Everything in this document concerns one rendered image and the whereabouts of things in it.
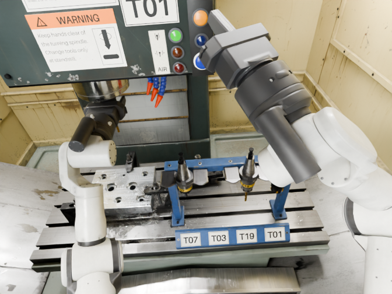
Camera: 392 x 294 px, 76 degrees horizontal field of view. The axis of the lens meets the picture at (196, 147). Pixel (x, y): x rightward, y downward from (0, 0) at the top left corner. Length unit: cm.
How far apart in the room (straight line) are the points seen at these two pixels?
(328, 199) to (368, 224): 86
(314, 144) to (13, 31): 54
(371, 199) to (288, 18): 132
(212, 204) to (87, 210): 65
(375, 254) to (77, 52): 66
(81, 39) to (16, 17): 11
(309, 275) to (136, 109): 112
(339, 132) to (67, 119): 189
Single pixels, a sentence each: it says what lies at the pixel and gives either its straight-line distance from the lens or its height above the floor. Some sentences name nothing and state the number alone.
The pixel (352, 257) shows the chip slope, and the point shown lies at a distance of 130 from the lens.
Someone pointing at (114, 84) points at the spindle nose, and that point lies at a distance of 75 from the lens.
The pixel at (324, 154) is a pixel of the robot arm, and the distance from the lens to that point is 35.
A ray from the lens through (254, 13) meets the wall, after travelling 161.
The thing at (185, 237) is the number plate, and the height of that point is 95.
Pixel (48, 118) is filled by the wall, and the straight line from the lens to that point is 211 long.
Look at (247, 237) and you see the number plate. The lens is 106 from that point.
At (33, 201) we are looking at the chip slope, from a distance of 175.
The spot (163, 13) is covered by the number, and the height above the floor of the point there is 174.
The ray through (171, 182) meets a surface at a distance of 85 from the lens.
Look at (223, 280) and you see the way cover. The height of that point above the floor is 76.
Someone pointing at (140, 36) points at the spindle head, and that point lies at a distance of 52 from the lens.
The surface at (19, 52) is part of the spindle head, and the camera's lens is 62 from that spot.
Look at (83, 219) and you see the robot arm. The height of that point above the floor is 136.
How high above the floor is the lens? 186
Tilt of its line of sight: 42 degrees down
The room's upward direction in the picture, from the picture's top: 5 degrees counter-clockwise
